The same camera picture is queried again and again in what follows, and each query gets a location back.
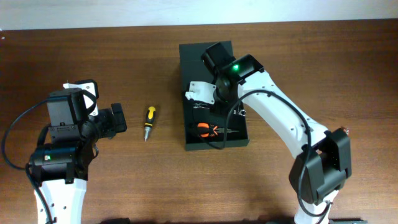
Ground orange black needle-nose pliers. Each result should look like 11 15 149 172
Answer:
192 123 239 138

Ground silver ratchet wrench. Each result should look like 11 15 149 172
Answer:
193 104 246 116

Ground yellow black screwdriver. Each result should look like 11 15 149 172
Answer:
144 106 156 142

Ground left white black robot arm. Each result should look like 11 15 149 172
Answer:
25 88 127 223

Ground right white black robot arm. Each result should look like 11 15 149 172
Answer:
186 42 352 224

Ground black open box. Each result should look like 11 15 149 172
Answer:
179 42 249 151

